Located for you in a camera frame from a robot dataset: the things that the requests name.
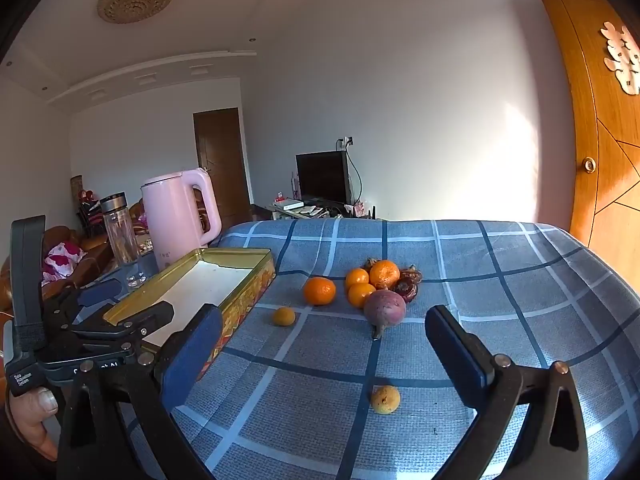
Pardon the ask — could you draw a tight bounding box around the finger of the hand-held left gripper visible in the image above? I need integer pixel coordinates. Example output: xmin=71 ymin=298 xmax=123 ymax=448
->
xmin=44 ymin=280 xmax=124 ymax=332
xmin=70 ymin=301 xmax=175 ymax=355

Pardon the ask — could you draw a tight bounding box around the television stand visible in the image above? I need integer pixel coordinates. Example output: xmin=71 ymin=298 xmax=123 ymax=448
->
xmin=252 ymin=200 xmax=381 ymax=223

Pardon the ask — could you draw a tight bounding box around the blue checked tablecloth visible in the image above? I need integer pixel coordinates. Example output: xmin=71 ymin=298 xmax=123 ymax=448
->
xmin=65 ymin=219 xmax=633 ymax=480

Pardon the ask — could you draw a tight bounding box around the floral cushion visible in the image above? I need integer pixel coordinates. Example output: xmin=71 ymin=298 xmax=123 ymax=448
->
xmin=41 ymin=241 xmax=87 ymax=286

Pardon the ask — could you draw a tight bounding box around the brown leather sofa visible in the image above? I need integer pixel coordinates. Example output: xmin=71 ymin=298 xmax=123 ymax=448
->
xmin=0 ymin=225 xmax=113 ymax=316

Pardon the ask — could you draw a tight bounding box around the purple beetroot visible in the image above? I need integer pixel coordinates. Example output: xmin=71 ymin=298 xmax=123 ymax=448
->
xmin=363 ymin=289 xmax=407 ymax=341

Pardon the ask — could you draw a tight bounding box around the gold tin box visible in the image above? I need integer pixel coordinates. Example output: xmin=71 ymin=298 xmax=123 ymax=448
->
xmin=102 ymin=247 xmax=277 ymax=383

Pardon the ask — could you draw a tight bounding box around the person's left hand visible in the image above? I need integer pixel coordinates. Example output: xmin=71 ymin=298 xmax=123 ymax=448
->
xmin=7 ymin=388 xmax=61 ymax=462

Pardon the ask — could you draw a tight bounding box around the dark brown door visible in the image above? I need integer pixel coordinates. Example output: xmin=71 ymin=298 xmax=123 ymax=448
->
xmin=193 ymin=108 xmax=252 ymax=221

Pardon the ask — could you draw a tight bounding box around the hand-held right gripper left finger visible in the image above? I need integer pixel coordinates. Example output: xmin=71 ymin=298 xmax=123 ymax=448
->
xmin=55 ymin=303 xmax=223 ymax=480

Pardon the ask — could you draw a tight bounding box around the large rough mandarin orange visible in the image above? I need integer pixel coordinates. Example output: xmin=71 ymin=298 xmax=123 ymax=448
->
xmin=369 ymin=259 xmax=401 ymax=291

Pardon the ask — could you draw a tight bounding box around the black television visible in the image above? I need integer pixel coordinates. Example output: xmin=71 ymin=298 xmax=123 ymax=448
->
xmin=295 ymin=150 xmax=352 ymax=207

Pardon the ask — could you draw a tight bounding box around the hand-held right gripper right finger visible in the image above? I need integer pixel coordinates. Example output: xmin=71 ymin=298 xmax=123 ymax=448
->
xmin=424 ymin=304 xmax=589 ymax=480

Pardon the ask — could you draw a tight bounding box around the orange wooden door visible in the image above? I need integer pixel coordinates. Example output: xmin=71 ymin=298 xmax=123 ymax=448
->
xmin=529 ymin=0 xmax=640 ymax=261

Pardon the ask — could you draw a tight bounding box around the shiny dark dried fruit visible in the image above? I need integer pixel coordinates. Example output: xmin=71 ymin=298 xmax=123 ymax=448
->
xmin=392 ymin=280 xmax=418 ymax=304

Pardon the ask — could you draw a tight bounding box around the clear glass bottle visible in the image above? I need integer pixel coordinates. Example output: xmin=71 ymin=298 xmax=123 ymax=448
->
xmin=99 ymin=191 xmax=147 ymax=288

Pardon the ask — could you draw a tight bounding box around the black power cable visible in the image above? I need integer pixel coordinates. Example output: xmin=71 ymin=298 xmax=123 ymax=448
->
xmin=345 ymin=142 xmax=364 ymax=206

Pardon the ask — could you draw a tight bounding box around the pink electric kettle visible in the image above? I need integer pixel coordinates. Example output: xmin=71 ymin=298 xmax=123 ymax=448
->
xmin=141 ymin=167 xmax=222 ymax=273

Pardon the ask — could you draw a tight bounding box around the small smooth mandarin orange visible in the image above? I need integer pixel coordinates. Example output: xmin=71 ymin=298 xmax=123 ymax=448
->
xmin=347 ymin=283 xmax=377 ymax=309

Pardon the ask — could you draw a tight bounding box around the white paper door decoration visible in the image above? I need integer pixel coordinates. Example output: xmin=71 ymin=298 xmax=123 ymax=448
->
xmin=600 ymin=21 xmax=640 ymax=96

